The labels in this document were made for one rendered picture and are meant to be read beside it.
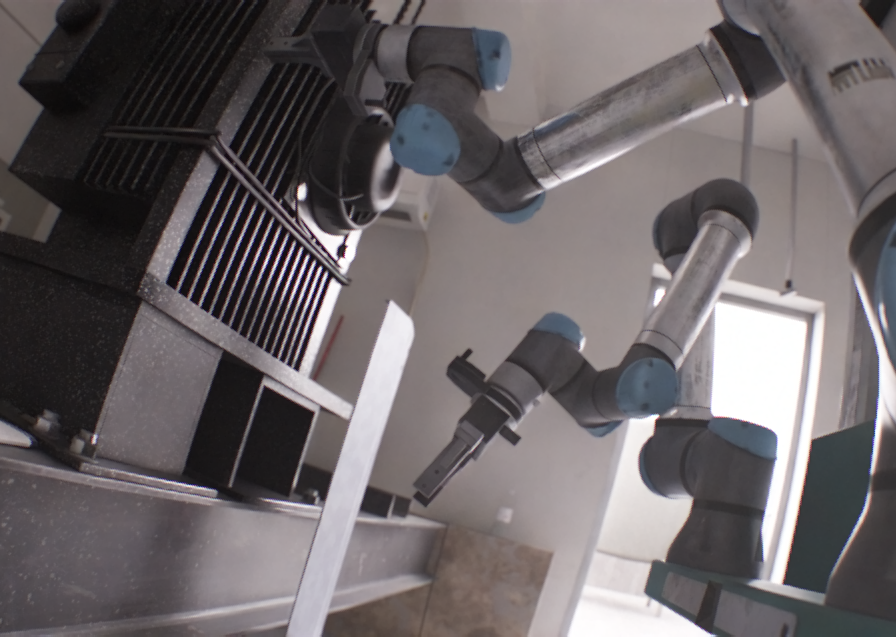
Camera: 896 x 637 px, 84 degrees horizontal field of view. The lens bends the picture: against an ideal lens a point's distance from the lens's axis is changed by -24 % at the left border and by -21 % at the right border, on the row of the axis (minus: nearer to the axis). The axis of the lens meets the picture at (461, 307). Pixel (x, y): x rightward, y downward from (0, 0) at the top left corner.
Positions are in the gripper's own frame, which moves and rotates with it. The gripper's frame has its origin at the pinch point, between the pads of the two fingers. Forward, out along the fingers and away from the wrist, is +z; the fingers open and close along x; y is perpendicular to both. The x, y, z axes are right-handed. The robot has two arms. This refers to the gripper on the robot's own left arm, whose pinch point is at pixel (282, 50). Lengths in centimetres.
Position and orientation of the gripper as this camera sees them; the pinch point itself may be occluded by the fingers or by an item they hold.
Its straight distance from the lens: 87.2
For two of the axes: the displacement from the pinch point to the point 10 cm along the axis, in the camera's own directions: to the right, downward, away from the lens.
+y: 2.8, -9.1, 2.9
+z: -9.4, -2.1, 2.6
